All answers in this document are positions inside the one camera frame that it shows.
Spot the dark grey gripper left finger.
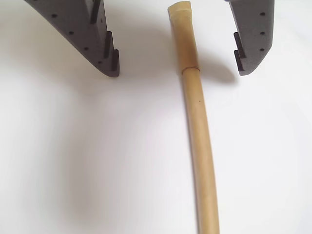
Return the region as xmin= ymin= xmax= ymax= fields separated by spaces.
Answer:
xmin=24 ymin=0 xmax=120 ymax=78

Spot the wooden stick pen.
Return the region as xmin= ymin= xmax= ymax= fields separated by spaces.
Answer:
xmin=167 ymin=0 xmax=220 ymax=234

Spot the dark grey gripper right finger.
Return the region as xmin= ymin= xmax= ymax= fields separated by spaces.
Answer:
xmin=224 ymin=0 xmax=275 ymax=77

